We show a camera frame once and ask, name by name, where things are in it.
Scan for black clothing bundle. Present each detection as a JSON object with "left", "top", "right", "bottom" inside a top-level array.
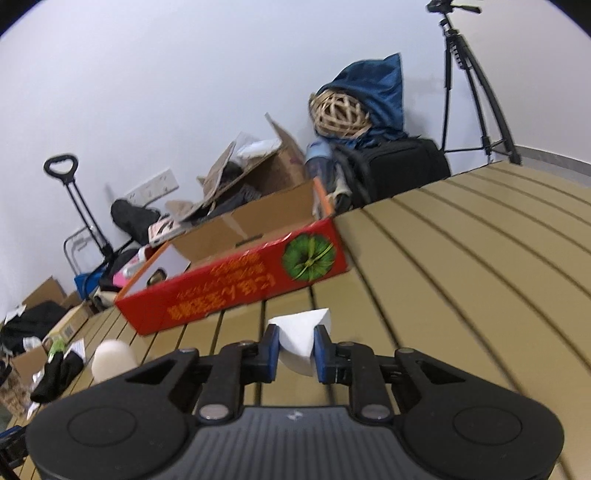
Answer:
[{"left": 110, "top": 199, "right": 161, "bottom": 245}]

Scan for red cardboard fruit box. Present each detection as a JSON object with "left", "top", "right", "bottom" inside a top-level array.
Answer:
[{"left": 115, "top": 179, "right": 348, "bottom": 336}]

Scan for black luggage bag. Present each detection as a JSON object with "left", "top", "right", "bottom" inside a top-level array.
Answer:
[{"left": 332, "top": 137, "right": 451, "bottom": 209}]

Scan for black hand trolley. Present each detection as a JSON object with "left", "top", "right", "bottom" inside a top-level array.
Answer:
[{"left": 43, "top": 154, "right": 126, "bottom": 287}]

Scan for white wall socket strip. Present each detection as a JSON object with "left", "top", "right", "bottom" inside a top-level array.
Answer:
[{"left": 124, "top": 169, "right": 179, "bottom": 206}]

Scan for torn brown cardboard box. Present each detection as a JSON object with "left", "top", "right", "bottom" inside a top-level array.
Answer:
[{"left": 165, "top": 115, "right": 308, "bottom": 225}]

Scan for white foam wedge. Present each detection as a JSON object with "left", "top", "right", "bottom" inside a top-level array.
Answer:
[{"left": 267, "top": 308, "right": 332, "bottom": 377}]

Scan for black socks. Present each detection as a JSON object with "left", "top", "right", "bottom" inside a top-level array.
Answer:
[{"left": 30, "top": 351, "right": 84, "bottom": 404}]

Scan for black camera tripod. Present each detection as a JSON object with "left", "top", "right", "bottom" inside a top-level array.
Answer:
[{"left": 426, "top": 0, "right": 522, "bottom": 166}]

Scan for blue water bottle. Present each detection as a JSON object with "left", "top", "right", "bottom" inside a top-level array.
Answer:
[{"left": 305, "top": 139, "right": 335, "bottom": 193}]

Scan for blue velvet bag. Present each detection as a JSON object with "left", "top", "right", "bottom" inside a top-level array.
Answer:
[{"left": 315, "top": 53, "right": 408, "bottom": 149}]

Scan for woven rattan ball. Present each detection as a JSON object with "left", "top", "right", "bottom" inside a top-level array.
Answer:
[{"left": 308, "top": 89, "right": 372, "bottom": 139}]

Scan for yellow small carton box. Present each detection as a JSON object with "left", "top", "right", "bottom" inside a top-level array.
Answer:
[{"left": 42, "top": 303, "right": 92, "bottom": 350}]

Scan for pink packaging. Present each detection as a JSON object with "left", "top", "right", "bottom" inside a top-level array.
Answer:
[{"left": 112, "top": 269, "right": 134, "bottom": 288}]

